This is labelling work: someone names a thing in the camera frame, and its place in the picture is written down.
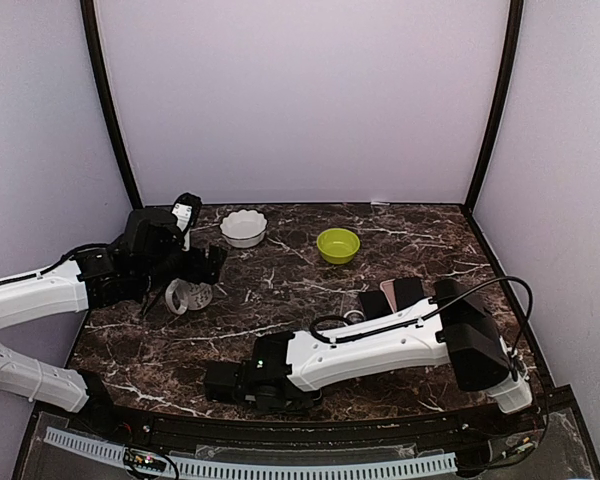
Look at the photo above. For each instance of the white patterned mug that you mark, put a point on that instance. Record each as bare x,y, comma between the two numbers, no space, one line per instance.
182,296

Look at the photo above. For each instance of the black front rail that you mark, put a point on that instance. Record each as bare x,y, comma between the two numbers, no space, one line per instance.
461,429

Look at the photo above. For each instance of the clear magsafe phone case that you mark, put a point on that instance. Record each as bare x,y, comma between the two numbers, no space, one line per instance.
354,315

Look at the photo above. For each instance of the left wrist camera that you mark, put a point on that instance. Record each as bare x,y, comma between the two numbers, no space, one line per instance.
186,208

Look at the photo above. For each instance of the green plastic bowl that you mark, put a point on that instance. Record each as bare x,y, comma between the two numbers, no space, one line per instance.
338,246

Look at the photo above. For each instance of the white fluted ceramic bowl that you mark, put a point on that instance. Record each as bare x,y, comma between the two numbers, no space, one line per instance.
244,228

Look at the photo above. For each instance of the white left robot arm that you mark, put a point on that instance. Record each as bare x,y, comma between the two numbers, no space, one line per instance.
80,280

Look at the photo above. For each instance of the pink phone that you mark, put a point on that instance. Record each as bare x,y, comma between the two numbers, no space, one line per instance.
388,289

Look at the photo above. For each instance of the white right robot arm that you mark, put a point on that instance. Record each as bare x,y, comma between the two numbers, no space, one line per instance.
452,327

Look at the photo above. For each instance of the black phone with purple edge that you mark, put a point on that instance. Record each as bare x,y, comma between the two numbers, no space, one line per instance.
374,304

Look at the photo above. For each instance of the black frame post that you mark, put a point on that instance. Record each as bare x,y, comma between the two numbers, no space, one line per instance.
506,66
106,100

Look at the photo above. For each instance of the black frame post right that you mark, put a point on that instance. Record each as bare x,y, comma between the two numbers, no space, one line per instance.
506,66

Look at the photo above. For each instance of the black frame post left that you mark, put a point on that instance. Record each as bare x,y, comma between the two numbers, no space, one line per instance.
106,100

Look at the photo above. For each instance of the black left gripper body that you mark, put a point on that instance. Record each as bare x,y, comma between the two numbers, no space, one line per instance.
162,270

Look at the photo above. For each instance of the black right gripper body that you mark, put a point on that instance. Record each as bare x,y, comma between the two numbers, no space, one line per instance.
289,405

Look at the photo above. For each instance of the white slotted cable duct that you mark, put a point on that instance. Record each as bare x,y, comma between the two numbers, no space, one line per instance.
147,464

